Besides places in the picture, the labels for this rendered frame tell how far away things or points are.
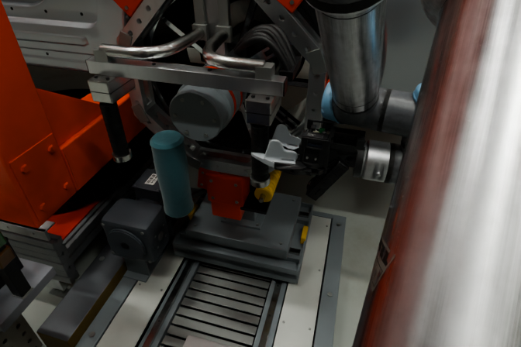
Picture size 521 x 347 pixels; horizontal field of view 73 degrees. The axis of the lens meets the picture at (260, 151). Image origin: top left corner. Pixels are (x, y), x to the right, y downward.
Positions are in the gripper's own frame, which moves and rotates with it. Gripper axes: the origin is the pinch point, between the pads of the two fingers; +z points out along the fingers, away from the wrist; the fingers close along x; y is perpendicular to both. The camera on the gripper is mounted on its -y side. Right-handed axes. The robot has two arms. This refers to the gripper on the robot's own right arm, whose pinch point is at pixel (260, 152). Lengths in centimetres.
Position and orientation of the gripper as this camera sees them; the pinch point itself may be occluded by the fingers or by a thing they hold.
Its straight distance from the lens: 72.3
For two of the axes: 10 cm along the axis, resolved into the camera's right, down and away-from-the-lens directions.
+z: -9.6, -1.5, 2.2
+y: 0.0, -8.2, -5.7
